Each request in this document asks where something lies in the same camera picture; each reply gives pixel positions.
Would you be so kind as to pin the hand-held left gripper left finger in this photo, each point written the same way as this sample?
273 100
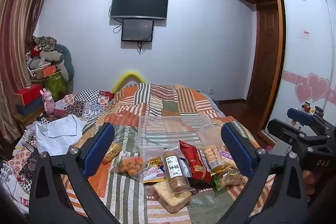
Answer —
101 146

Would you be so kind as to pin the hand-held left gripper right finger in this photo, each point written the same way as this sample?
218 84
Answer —
236 151

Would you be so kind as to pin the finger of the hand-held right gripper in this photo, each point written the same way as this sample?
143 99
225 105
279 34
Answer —
288 133
302 116

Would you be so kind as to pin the orange fried snack packet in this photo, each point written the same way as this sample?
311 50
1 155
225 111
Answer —
130 165

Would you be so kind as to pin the red snack packet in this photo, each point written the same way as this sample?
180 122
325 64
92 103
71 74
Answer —
195 165

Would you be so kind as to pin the yellow white snack packet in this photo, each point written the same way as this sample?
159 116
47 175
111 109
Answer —
153 173

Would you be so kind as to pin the clear plastic container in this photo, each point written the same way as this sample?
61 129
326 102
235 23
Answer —
170 129

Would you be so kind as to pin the person's right hand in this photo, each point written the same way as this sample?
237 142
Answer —
309 182

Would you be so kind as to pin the small yellow bottle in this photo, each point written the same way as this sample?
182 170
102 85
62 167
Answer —
307 107

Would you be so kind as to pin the purple snack packet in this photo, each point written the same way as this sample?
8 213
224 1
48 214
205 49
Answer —
226 155

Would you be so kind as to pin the yellow nut packet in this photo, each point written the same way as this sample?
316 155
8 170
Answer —
112 152

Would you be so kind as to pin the dark jar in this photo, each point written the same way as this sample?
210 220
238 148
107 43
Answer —
319 111

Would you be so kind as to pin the tan biscuit packet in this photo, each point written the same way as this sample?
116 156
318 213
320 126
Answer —
213 158

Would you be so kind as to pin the green-edged snack packet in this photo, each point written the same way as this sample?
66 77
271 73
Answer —
228 178

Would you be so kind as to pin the checkered patchwork quilt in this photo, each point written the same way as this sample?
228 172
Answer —
86 106

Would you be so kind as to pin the white plastic bag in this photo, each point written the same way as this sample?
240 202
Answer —
59 134

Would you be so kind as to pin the white heart-print sliding door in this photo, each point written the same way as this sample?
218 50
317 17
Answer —
304 64

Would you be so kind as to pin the brown cracker tube packet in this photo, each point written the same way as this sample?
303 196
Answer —
173 171

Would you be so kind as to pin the pink plush toy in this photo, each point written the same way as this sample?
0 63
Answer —
48 106

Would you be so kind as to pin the wooden door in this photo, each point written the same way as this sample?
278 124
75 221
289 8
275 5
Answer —
267 50

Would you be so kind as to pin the yellow hoop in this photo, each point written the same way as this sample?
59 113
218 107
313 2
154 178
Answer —
128 75

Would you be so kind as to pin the striped patchwork blanket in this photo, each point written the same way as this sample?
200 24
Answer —
162 100

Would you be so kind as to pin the green gift bag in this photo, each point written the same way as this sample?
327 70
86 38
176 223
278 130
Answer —
55 83

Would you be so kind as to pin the sliced bread packet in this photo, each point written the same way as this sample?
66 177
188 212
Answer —
172 197

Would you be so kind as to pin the grey box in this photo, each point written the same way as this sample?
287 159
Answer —
30 109

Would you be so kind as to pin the paper sticker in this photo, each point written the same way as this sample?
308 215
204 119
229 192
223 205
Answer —
305 34

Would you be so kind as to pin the red box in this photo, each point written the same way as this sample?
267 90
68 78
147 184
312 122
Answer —
29 95

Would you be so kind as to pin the orange box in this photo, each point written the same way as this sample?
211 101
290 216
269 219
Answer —
45 72

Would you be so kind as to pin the patterned cloth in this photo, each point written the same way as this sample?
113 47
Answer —
44 43

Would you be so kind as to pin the small black monitor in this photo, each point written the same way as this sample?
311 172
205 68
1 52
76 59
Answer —
137 30

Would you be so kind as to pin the striped curtain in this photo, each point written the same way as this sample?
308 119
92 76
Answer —
18 29

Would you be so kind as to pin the black wall television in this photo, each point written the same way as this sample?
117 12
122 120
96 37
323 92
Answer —
139 3

